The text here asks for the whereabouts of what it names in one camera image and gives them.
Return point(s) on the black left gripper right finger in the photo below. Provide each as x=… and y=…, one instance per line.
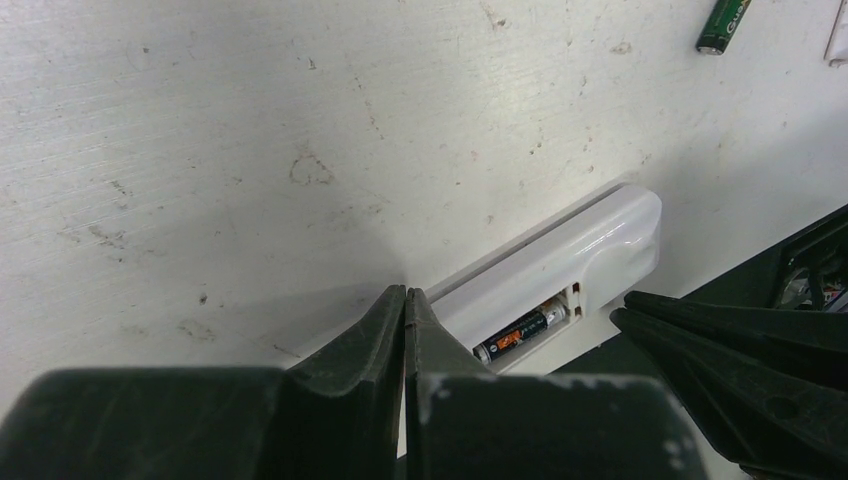
x=465, y=422

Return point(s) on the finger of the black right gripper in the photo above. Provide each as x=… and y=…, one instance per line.
x=754, y=416
x=805, y=344

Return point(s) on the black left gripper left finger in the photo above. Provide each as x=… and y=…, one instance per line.
x=332, y=416

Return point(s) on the black orange AAA battery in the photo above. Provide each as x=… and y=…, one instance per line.
x=525, y=328

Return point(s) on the white remote control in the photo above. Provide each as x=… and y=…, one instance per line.
x=589, y=260

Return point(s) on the white battery cover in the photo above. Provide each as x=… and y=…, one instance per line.
x=835, y=54

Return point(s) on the green AAA battery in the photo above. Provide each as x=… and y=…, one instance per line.
x=721, y=25

